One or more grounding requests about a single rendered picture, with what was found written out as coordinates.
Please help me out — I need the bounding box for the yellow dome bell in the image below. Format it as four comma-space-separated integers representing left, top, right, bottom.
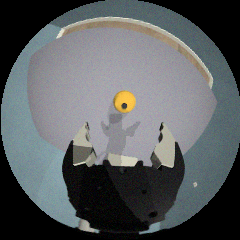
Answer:
113, 90, 136, 113

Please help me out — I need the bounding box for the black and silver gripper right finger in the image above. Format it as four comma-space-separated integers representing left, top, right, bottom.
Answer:
150, 122, 185, 202

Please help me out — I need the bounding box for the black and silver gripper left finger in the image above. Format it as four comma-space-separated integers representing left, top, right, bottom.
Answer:
62, 122, 97, 198

